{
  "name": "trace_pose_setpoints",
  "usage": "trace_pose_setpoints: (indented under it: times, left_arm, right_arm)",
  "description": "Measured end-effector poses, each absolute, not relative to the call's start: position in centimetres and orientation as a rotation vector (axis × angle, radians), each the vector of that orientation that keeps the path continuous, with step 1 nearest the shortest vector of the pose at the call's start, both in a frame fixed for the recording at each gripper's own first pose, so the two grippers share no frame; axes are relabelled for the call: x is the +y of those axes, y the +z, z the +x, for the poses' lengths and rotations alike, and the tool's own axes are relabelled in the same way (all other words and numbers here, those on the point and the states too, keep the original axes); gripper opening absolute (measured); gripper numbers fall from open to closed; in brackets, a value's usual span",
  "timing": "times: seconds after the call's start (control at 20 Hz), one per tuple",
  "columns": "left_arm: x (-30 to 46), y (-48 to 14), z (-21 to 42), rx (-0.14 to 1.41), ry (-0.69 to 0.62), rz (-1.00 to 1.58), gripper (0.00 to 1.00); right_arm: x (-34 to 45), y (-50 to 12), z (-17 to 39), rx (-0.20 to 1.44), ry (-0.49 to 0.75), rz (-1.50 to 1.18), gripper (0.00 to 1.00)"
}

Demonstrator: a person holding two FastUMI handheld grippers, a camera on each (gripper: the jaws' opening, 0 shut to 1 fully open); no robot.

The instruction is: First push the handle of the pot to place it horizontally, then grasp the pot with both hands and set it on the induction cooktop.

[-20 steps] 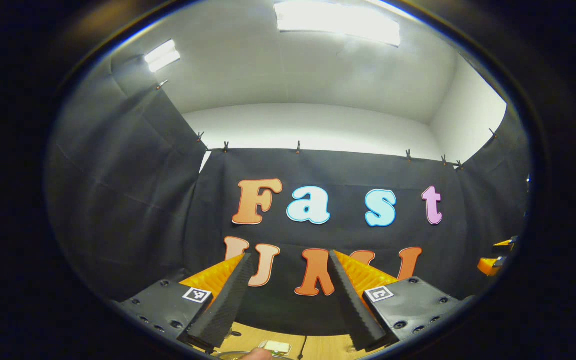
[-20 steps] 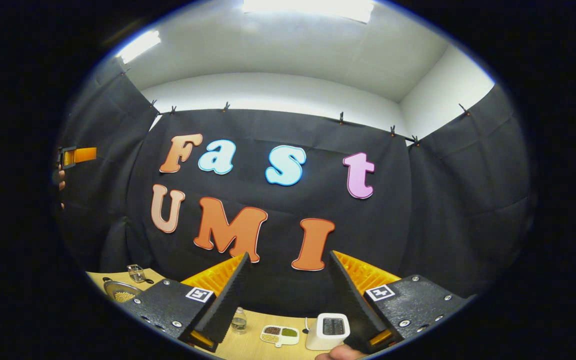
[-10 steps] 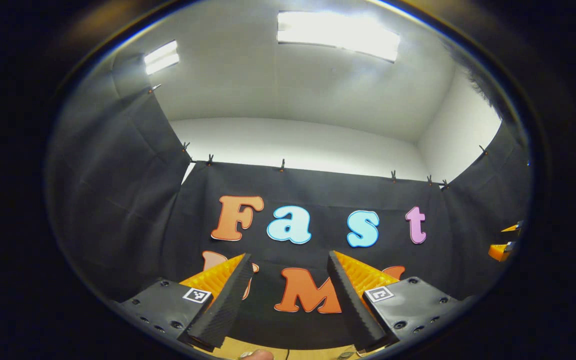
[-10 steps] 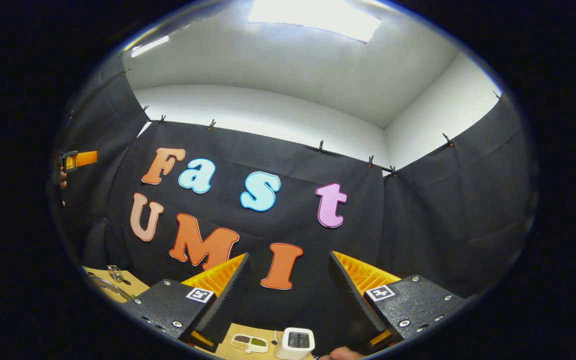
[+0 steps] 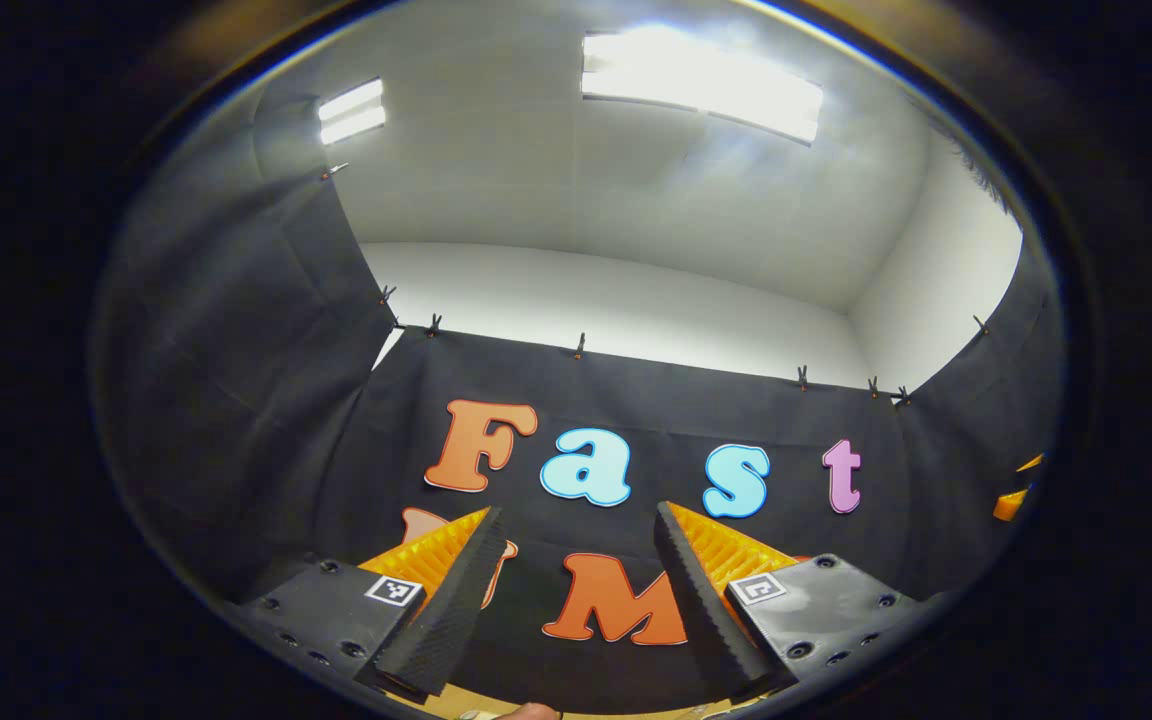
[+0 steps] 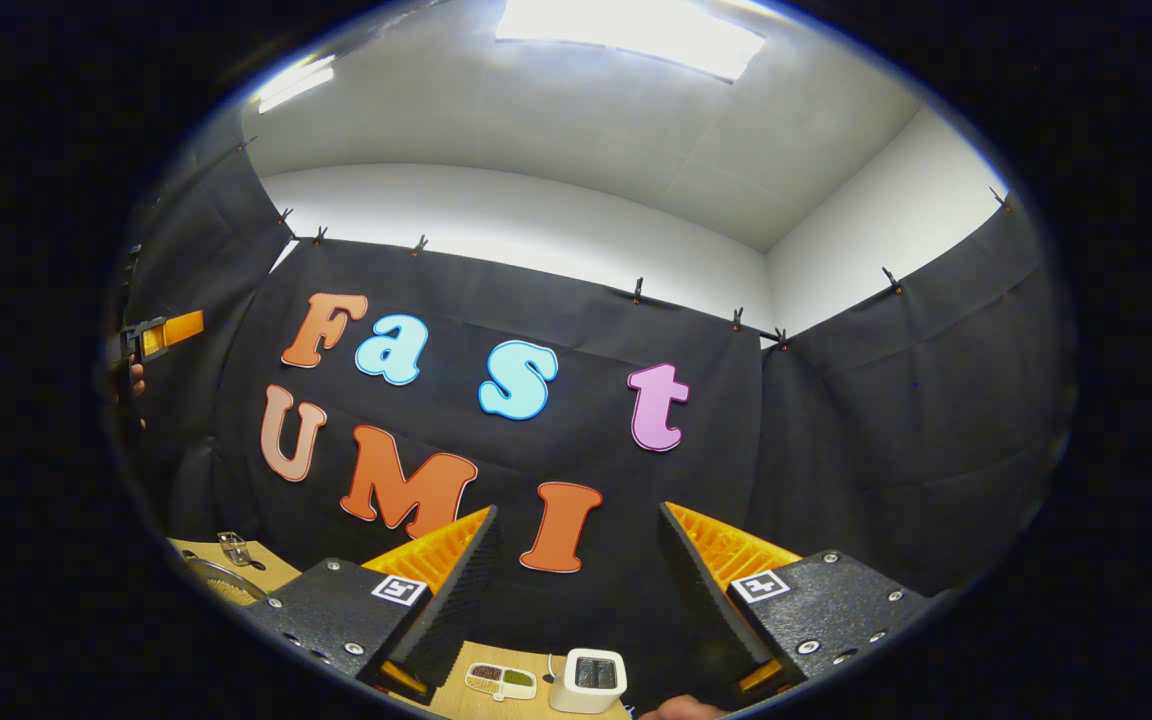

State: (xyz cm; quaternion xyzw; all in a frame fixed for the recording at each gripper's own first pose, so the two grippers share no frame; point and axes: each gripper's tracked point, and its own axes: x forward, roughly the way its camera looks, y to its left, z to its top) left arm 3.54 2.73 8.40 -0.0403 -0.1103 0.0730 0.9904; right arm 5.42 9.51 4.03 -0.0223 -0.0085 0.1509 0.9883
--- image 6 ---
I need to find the pile of yellow soybeans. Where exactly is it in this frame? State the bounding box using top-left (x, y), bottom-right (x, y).
top-left (204, 575), bottom-right (259, 607)

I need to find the white toaster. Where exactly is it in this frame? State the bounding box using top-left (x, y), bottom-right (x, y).
top-left (548, 648), bottom-right (629, 715)

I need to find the ceiling light panel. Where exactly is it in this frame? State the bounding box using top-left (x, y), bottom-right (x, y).
top-left (254, 55), bottom-right (337, 114)
top-left (494, 0), bottom-right (769, 84)

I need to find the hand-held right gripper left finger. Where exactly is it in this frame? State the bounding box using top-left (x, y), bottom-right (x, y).
top-left (244, 505), bottom-right (504, 706)

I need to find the tan rounded object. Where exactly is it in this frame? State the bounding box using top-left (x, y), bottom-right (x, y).
top-left (636, 696), bottom-right (729, 720)

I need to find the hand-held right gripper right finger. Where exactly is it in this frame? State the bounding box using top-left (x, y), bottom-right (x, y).
top-left (658, 500), bottom-right (939, 706)

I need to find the steel pot with black handles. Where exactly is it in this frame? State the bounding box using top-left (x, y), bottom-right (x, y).
top-left (183, 553), bottom-right (270, 608)

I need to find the white divided plate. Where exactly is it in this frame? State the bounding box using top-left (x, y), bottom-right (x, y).
top-left (464, 662), bottom-right (539, 702)

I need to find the row of black cloth clips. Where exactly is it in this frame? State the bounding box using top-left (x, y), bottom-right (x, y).
top-left (236, 135), bottom-right (1017, 351)

